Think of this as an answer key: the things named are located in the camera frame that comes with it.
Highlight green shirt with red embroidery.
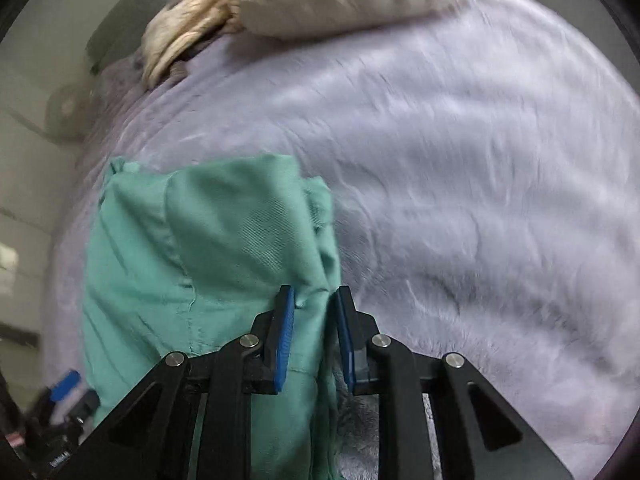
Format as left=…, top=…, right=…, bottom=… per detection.
left=80, top=154, right=346, bottom=480

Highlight beige crumpled cloth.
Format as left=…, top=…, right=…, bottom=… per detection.
left=140, top=0, right=266, bottom=88

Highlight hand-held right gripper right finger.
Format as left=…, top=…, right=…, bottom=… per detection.
left=334, top=285, right=576, bottom=480

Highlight lavender bed blanket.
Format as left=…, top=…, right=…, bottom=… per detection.
left=42, top=0, right=636, bottom=480

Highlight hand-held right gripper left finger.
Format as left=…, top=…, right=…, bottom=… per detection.
left=75, top=285, right=296, bottom=480

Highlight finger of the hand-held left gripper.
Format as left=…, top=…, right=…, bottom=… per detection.
left=47, top=369, right=85, bottom=403

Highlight white object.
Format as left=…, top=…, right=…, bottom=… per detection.
left=0, top=242, right=21, bottom=296

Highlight grey round object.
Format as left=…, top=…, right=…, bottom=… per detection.
left=45, top=82, right=96, bottom=138

